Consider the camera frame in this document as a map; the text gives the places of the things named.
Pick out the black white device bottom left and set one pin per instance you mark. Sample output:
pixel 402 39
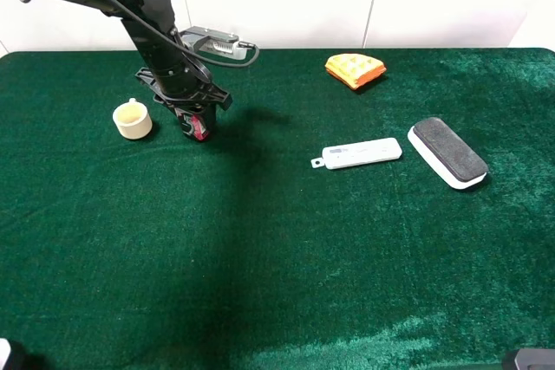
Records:
pixel 12 355

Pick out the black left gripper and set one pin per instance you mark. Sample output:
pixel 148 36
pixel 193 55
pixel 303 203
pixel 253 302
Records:
pixel 176 86

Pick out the green velvet table cloth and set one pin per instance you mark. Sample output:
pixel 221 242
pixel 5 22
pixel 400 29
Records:
pixel 165 253

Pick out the black red gum canister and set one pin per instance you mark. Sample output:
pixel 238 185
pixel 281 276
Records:
pixel 193 127

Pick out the clear white plastic case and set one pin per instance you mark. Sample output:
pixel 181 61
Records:
pixel 358 154

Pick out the orange toy waffle wedge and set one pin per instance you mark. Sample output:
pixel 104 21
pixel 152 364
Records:
pixel 355 70

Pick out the black white whiteboard eraser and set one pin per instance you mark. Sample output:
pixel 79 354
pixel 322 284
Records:
pixel 450 157

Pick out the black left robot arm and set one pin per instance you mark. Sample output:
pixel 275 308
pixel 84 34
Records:
pixel 151 26

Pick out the cream ceramic cup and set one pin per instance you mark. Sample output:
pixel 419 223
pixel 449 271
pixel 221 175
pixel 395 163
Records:
pixel 132 120

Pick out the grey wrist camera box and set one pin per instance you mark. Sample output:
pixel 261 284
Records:
pixel 199 39

